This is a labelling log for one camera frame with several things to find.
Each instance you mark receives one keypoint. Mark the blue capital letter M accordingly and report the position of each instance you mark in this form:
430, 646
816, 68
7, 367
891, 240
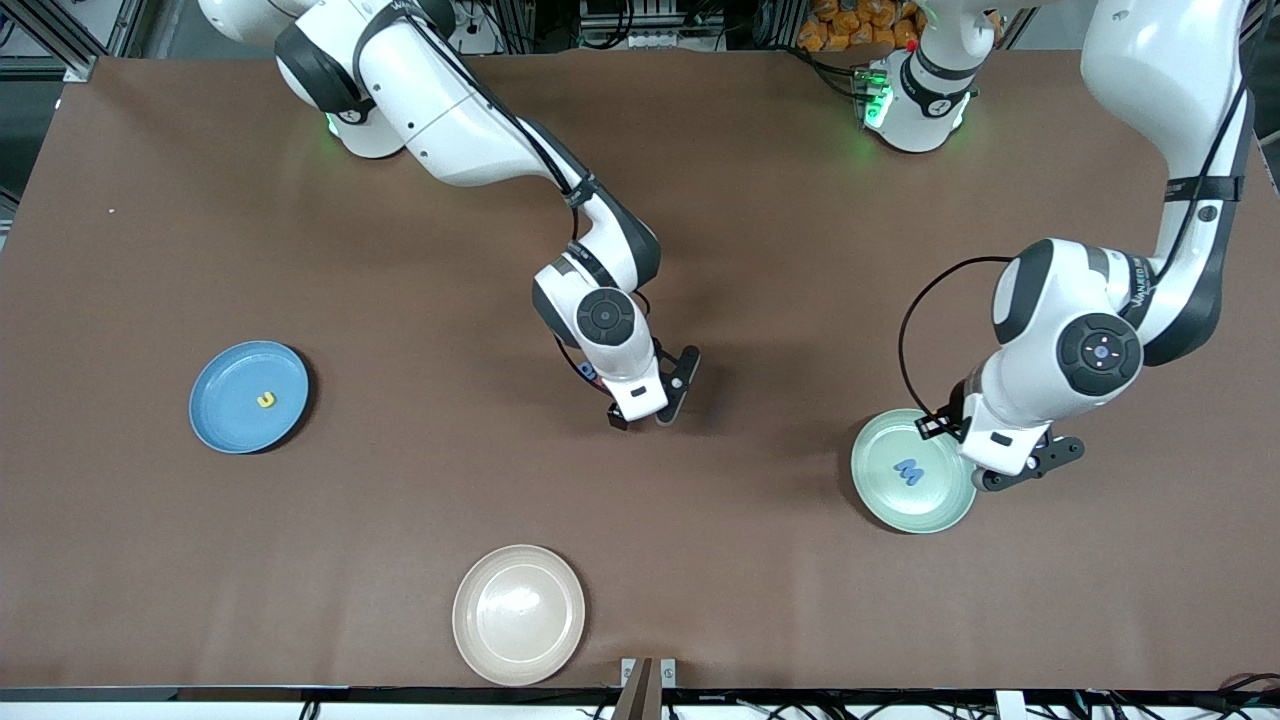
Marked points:
909, 470

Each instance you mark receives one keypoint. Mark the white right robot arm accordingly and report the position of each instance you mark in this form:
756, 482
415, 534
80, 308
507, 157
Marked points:
450, 110

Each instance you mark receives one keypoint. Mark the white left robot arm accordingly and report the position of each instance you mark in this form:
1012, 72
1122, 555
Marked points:
1160, 60

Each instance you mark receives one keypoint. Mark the pale green plate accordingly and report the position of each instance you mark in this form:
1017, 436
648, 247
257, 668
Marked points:
890, 500

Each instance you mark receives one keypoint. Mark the beige plate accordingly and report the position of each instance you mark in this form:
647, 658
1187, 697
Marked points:
518, 615

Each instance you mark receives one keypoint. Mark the white power strip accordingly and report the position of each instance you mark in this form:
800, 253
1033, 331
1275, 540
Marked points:
660, 40
480, 40

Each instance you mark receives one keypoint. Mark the blue plate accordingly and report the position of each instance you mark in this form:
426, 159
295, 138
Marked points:
230, 420

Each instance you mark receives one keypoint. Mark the orange snack bag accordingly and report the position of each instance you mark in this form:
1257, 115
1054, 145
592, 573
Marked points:
850, 30

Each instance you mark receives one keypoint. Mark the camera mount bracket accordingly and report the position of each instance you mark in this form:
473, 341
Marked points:
640, 695

